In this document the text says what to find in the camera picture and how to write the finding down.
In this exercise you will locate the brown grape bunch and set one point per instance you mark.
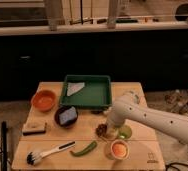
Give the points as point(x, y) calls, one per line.
point(101, 130)

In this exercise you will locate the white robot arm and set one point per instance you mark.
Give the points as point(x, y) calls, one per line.
point(127, 107)

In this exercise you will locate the green plastic tray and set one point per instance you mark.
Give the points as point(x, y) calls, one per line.
point(96, 94)

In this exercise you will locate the white cloth piece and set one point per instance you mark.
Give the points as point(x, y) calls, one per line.
point(73, 88)

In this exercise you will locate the blue sponge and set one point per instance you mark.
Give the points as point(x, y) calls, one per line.
point(67, 115)

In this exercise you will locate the dark bowl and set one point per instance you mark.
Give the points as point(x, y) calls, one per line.
point(56, 116)

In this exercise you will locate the orange bowl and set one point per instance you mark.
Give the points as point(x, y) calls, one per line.
point(43, 100)

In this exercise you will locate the green chili pepper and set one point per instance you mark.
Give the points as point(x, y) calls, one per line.
point(86, 150)

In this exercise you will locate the orange-filled white cup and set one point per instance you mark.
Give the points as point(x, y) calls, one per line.
point(117, 150)

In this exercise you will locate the wooden block eraser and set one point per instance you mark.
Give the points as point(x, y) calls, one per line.
point(30, 128)

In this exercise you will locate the spice bottle rack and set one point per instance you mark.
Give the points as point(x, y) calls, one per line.
point(178, 102)

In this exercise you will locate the white dish brush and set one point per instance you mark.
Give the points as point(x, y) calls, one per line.
point(35, 157)

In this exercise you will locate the black stand pole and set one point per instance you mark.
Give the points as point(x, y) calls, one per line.
point(4, 146)

